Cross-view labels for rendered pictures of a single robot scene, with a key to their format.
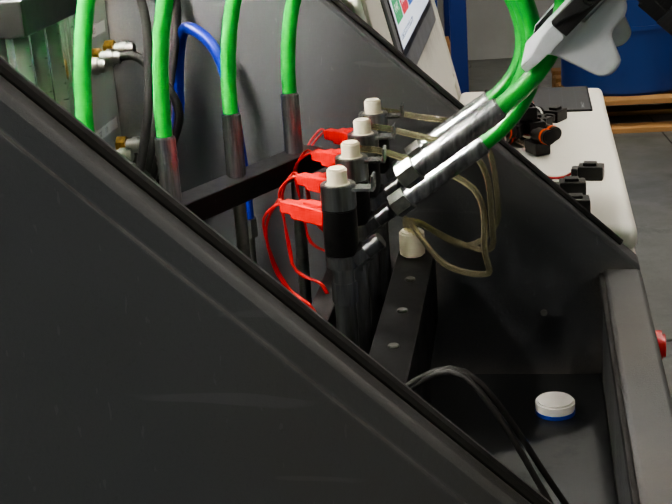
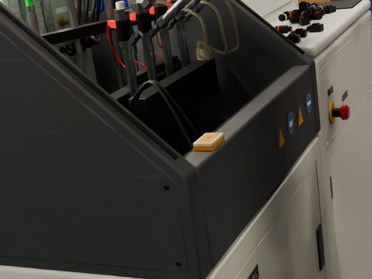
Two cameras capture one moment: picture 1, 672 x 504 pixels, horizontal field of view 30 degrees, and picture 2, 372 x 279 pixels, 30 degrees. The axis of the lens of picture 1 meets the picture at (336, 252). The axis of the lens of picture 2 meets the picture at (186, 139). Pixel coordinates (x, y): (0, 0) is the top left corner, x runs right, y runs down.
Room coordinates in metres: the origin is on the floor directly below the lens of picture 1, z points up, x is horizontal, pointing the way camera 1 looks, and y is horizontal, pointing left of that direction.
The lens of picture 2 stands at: (-0.26, -0.46, 1.26)
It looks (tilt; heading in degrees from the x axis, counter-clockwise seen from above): 17 degrees down; 17
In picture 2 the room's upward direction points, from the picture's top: 8 degrees counter-clockwise
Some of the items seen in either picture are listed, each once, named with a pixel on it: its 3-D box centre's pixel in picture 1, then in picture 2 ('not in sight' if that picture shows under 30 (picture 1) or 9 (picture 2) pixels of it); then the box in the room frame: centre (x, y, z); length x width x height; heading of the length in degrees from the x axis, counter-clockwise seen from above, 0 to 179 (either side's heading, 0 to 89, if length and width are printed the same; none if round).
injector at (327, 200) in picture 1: (359, 307); (134, 64); (0.94, -0.02, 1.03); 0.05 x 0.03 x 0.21; 80
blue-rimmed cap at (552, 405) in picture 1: (555, 405); not in sight; (1.13, -0.21, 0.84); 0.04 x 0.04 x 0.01
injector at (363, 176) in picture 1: (370, 272); (154, 55); (1.02, -0.03, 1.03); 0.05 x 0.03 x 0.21; 80
